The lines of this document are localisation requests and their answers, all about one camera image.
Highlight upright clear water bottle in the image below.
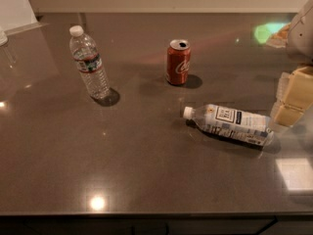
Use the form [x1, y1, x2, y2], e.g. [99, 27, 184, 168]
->
[69, 25, 110, 100]

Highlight red coke can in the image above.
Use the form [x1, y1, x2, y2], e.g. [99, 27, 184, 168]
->
[166, 39, 191, 85]

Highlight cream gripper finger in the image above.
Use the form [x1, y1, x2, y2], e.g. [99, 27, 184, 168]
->
[270, 101, 304, 127]

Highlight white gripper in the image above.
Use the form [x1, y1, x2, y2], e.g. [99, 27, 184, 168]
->
[283, 0, 313, 111]

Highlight lying white-label water bottle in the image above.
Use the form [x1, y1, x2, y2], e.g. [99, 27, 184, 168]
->
[183, 104, 274, 147]

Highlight white panel at left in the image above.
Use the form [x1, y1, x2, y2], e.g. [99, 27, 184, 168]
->
[0, 0, 44, 35]

